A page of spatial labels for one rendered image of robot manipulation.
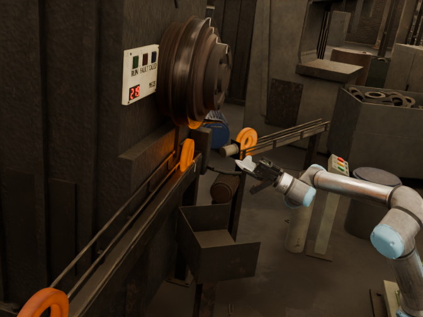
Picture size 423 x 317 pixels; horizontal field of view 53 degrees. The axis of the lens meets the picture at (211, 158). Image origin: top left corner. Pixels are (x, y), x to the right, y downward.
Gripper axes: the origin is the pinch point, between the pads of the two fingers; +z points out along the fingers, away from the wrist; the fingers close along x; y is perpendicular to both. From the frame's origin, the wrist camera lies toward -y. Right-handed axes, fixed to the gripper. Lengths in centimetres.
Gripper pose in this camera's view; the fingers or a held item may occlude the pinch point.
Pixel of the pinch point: (236, 163)
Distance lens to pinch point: 190.9
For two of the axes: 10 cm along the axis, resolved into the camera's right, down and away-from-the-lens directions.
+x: -2.6, 3.3, -9.1
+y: 4.1, -8.1, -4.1
